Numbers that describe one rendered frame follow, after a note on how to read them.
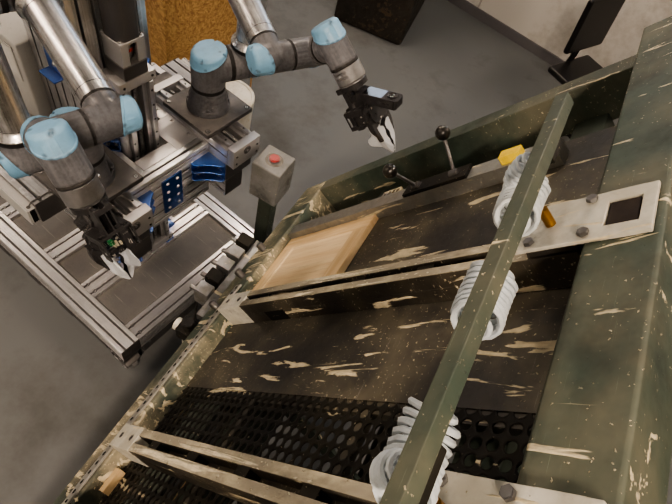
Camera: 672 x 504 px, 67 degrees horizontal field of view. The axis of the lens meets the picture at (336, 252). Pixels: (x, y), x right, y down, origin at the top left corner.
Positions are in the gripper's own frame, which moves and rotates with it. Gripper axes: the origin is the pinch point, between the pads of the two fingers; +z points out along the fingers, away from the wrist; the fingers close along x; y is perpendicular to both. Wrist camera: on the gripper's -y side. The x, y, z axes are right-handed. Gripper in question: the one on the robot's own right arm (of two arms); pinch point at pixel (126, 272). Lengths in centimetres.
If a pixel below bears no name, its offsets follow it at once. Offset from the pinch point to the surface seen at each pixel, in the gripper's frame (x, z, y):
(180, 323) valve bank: 16, 48, -29
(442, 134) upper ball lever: 70, -5, 39
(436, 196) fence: 65, 10, 39
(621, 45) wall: 416, 102, -1
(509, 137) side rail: 90, 5, 47
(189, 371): 3.3, 44.2, -7.0
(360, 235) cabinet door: 54, 21, 21
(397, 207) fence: 64, 17, 27
